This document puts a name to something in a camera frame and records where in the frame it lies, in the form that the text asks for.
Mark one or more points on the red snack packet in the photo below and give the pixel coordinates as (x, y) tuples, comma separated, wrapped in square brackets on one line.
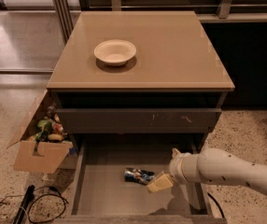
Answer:
[(57, 127)]

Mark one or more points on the black stick tool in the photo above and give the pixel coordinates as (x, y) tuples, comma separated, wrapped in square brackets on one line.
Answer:
[(27, 198)]

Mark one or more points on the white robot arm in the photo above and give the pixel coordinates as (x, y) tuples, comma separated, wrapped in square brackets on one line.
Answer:
[(212, 166)]

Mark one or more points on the grey drawer cabinet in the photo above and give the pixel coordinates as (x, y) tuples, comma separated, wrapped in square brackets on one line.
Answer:
[(175, 65)]

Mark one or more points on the closed grey top drawer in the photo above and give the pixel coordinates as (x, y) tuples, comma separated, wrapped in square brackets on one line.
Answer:
[(139, 120)]

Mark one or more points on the open cardboard box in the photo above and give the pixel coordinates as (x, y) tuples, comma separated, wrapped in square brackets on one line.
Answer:
[(41, 155)]

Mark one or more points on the green snack packet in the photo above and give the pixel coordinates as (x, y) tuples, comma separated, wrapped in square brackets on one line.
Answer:
[(45, 129)]

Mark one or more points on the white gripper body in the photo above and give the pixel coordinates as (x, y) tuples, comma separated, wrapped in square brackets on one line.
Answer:
[(175, 167)]

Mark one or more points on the yellow item in box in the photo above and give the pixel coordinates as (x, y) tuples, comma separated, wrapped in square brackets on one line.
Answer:
[(55, 137)]

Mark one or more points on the blue silver redbull can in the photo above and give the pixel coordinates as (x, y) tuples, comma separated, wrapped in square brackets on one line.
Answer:
[(139, 176)]

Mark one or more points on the open grey middle drawer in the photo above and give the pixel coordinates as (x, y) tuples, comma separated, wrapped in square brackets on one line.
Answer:
[(101, 194)]

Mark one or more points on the white paper bowl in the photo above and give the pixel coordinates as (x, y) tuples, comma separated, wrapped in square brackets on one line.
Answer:
[(115, 52)]

